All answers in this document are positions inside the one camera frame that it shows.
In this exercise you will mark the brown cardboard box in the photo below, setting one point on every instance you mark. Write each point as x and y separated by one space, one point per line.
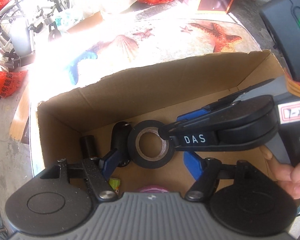
140 92

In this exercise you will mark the black electrical tape roll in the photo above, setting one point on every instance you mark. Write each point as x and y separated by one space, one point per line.
133 145

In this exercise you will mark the green battery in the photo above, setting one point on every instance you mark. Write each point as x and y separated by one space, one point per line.
115 183

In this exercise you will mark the black jar with gold lid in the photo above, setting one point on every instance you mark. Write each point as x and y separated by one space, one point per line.
120 140

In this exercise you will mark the pink tape roll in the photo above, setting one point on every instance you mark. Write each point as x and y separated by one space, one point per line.
152 188

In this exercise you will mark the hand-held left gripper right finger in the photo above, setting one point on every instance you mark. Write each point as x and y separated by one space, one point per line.
191 163

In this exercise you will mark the black cylinder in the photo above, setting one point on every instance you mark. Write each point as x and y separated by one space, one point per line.
87 146

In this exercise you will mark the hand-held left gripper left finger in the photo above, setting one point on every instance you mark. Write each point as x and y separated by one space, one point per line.
110 161

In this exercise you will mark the person's right hand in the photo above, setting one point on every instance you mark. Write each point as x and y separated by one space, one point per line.
290 180

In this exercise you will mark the grey wheelchair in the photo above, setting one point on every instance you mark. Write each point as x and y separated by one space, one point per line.
18 38

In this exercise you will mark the green white plastic bag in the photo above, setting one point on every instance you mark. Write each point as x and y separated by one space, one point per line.
65 18

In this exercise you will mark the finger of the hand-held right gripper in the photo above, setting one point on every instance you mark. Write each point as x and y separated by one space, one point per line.
202 113
252 88

